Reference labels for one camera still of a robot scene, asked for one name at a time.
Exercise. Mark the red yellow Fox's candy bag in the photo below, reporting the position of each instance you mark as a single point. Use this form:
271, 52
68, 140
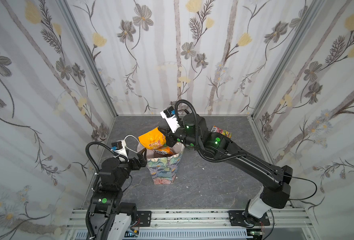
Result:
164, 151

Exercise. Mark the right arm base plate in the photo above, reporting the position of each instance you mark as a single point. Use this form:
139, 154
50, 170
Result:
238, 219

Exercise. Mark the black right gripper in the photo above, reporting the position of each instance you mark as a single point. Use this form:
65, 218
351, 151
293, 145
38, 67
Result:
171, 133

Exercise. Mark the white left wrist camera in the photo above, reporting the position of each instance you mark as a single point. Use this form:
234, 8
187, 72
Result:
119, 150

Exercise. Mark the aluminium front rail frame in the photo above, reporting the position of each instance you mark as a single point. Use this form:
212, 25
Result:
198, 207

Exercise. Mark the yellow mango Lot100 bag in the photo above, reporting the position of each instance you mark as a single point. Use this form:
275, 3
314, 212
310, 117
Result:
153, 139

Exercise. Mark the floral white paper bag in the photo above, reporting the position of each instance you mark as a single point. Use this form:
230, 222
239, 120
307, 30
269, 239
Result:
163, 169

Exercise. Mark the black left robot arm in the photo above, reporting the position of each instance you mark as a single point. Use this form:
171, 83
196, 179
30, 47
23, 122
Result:
107, 217

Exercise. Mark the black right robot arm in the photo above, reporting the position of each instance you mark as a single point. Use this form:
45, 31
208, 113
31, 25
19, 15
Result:
185, 126

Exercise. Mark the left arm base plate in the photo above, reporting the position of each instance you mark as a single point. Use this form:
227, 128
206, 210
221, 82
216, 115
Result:
144, 219

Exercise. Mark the white ribbed cable duct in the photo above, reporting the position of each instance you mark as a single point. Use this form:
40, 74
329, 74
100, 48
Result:
189, 234

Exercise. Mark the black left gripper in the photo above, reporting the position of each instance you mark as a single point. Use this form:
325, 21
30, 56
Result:
141, 160

